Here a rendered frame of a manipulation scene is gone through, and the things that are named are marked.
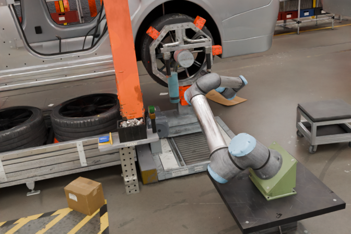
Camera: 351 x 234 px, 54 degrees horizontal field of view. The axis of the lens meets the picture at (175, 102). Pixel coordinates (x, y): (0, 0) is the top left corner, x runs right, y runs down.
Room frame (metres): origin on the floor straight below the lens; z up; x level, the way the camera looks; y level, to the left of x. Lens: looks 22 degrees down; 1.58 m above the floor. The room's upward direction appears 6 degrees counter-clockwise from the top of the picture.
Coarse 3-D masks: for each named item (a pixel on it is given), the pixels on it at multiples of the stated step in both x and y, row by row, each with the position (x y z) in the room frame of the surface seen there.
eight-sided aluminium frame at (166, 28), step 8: (176, 24) 2.94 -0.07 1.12; (184, 24) 2.91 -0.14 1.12; (192, 24) 2.92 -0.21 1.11; (160, 32) 2.92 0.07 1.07; (160, 40) 2.87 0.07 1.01; (152, 48) 2.85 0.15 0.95; (152, 56) 2.86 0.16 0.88; (152, 64) 2.85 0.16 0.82; (160, 72) 2.92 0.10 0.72; (184, 80) 2.95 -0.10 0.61; (192, 80) 2.92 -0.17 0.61
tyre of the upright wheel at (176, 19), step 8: (168, 16) 3.05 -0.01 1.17; (176, 16) 2.99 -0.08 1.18; (184, 16) 3.01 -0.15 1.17; (152, 24) 3.09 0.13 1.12; (160, 24) 2.96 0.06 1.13; (168, 24) 2.97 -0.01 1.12; (144, 32) 3.12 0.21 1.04; (208, 32) 3.04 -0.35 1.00; (144, 40) 2.98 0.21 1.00; (152, 40) 2.94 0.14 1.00; (144, 48) 2.93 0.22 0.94; (144, 56) 2.93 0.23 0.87; (144, 64) 2.94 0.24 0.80; (152, 72) 2.94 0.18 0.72; (160, 80) 2.95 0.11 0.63
